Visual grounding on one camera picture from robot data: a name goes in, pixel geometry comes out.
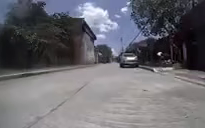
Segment concrete kerb sidewalk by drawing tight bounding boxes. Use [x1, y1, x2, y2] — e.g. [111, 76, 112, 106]
[138, 63, 205, 90]

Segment utility pole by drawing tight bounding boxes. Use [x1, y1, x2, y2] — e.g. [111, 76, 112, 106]
[119, 36, 124, 54]

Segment grey concrete road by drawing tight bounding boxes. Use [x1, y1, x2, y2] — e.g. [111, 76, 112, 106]
[0, 62, 205, 128]

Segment dark building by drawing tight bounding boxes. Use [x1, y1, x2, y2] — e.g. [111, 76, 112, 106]
[179, 0, 205, 73]

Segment green bushes and trees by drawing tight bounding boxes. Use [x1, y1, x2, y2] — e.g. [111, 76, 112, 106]
[0, 0, 78, 71]

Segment distant trees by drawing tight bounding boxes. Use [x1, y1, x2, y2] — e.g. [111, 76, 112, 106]
[95, 44, 114, 64]

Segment raised concrete sidewalk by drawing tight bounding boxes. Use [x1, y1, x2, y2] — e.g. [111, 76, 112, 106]
[0, 63, 101, 83]

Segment overhead wires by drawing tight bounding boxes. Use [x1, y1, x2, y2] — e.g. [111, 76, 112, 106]
[124, 18, 151, 51]

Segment large leafy tree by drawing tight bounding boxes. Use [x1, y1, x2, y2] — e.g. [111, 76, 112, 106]
[128, 0, 199, 63]

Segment grey concrete building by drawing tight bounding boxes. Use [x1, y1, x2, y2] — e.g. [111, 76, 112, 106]
[69, 18, 98, 66]

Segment silver car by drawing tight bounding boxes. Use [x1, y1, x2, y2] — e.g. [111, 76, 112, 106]
[119, 52, 140, 69]

